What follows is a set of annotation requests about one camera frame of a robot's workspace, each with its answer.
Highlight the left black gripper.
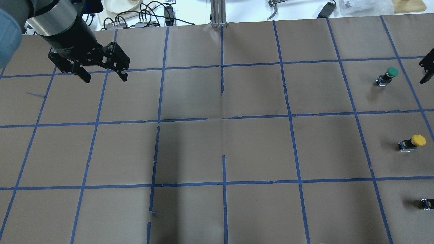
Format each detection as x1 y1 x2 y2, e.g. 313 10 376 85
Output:
44 17 130 83

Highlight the green push button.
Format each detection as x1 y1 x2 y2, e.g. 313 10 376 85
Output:
376 67 399 87

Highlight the aluminium frame post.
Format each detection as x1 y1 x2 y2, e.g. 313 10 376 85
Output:
210 0 228 28

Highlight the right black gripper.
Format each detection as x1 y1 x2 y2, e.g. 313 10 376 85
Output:
419 49 434 84

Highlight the wooden cutting board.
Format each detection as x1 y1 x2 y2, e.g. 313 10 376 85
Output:
392 0 427 14

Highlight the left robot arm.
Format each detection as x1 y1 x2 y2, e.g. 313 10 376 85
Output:
1 0 130 83

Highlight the clear plastic bag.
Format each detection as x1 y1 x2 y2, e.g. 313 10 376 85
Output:
337 0 395 15

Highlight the red push button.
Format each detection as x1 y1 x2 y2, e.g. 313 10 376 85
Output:
420 198 434 210

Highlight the cream plate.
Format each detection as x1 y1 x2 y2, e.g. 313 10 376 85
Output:
104 0 141 14

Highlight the yellow push button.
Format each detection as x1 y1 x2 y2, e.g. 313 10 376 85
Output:
398 134 426 152

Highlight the black power adapter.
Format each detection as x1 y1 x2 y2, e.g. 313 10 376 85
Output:
164 5 175 26

